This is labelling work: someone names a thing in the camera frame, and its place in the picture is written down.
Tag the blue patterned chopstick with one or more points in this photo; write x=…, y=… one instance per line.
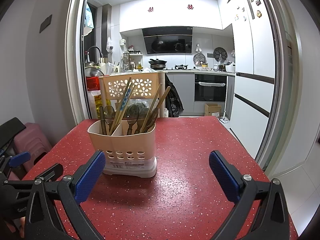
x=126, y=98

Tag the patterned wooden chopstick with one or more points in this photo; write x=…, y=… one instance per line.
x=126, y=87

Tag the sliding glass door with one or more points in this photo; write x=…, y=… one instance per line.
x=285, y=92

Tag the cardboard box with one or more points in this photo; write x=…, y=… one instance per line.
x=213, y=110

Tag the grey kitchen counter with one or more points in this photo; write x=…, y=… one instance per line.
x=185, y=90

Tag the black hanging bag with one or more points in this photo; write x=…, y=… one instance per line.
x=175, y=100

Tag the red plastic basket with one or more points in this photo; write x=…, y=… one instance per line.
x=93, y=83

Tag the black range hood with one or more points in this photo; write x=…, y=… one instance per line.
x=167, y=41

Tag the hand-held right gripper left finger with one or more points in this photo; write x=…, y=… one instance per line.
x=90, y=177

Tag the red paper decal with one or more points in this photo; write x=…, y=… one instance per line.
x=188, y=6
x=150, y=9

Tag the beige flower-cutout storage rack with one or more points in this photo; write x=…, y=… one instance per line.
x=145, y=82

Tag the white refrigerator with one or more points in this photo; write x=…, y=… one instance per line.
x=252, y=92

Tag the dark wall switch panel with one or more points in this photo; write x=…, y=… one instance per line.
x=45, y=23

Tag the curved kitchen faucet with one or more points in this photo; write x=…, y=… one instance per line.
x=94, y=48

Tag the black built-in oven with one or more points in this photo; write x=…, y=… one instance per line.
x=211, y=90

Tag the white rice cooker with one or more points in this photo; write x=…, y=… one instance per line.
x=230, y=67

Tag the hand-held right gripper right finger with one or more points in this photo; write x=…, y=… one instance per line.
x=222, y=175

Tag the plain wooden chopstick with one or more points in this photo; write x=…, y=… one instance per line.
x=130, y=96
x=156, y=97
x=163, y=97

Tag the white wall cabinets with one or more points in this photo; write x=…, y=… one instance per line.
x=170, y=15

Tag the white floor mop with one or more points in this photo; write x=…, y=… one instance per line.
x=225, y=116

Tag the steel basin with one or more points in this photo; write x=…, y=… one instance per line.
x=93, y=72

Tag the beige plastic utensil holder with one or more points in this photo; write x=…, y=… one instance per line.
x=130, y=145

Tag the dark round steamer tray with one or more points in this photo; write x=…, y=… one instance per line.
x=220, y=53

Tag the yellow oil bottle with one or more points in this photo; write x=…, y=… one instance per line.
x=100, y=101

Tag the gas stove burner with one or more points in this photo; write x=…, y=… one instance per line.
x=181, y=67

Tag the round metal strainer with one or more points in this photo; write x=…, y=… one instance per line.
x=199, y=59

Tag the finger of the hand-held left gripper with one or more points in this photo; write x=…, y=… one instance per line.
x=53, y=170
x=19, y=158

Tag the black wok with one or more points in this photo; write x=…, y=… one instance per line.
x=158, y=62

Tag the black chair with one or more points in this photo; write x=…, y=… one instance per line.
x=10, y=127

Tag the white hanging plastic bag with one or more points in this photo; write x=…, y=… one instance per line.
x=109, y=45

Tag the white spice rack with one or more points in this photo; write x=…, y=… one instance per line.
x=132, y=61

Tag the pink plastic stool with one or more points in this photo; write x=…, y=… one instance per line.
x=32, y=142

